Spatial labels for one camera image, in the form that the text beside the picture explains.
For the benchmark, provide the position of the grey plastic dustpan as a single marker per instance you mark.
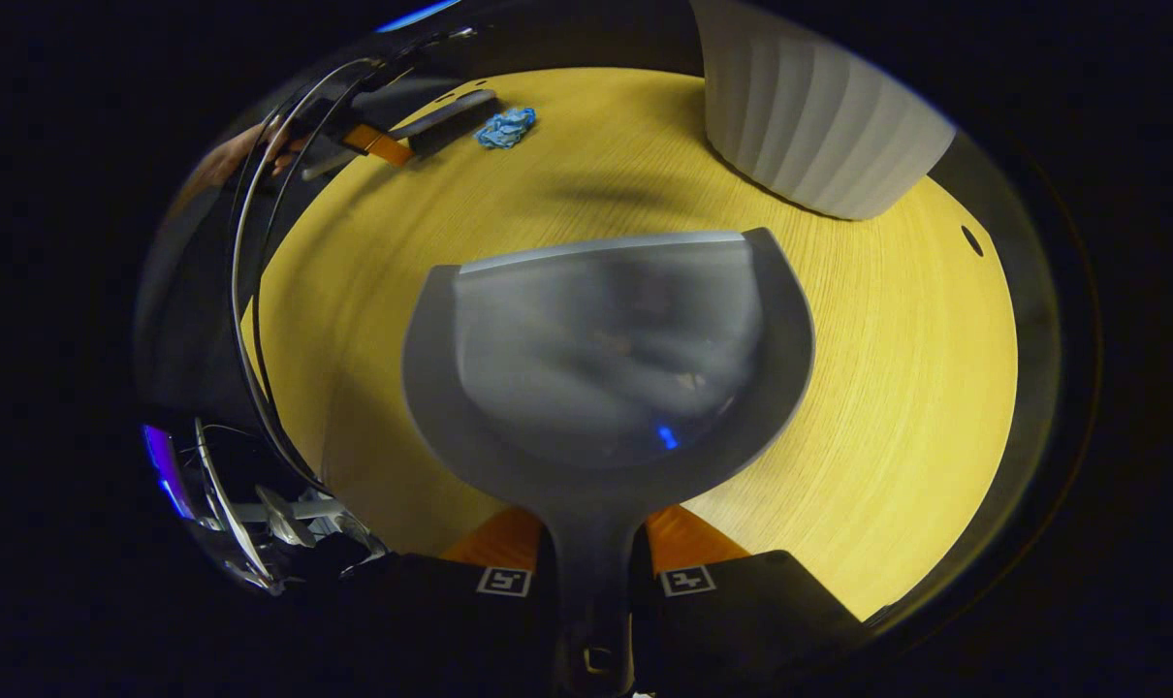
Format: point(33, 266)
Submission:
point(606, 359)

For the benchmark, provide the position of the wooden desktop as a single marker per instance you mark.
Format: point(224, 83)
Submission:
point(887, 388)

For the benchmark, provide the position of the grey plastic garbage bin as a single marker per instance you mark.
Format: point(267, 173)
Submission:
point(819, 116)

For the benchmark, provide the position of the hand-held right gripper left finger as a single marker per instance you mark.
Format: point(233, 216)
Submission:
point(451, 611)

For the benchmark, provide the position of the blue paper trash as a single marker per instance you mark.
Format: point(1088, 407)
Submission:
point(506, 128)

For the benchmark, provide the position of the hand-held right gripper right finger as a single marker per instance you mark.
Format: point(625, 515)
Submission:
point(742, 611)

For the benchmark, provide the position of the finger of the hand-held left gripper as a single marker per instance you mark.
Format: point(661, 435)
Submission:
point(381, 145)

